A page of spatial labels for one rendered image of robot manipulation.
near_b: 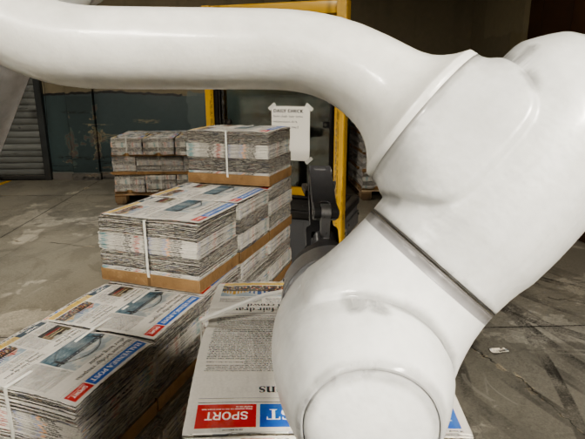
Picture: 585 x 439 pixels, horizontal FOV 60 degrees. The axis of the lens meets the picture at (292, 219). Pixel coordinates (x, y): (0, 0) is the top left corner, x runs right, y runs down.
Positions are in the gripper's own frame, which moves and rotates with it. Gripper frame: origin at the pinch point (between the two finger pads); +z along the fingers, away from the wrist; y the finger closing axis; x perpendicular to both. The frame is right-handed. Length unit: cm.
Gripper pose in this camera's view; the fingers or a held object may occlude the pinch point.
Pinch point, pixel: (312, 239)
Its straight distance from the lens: 65.6
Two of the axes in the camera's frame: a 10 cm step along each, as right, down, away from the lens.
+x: 10.0, 0.2, 0.4
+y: -0.3, 9.8, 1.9
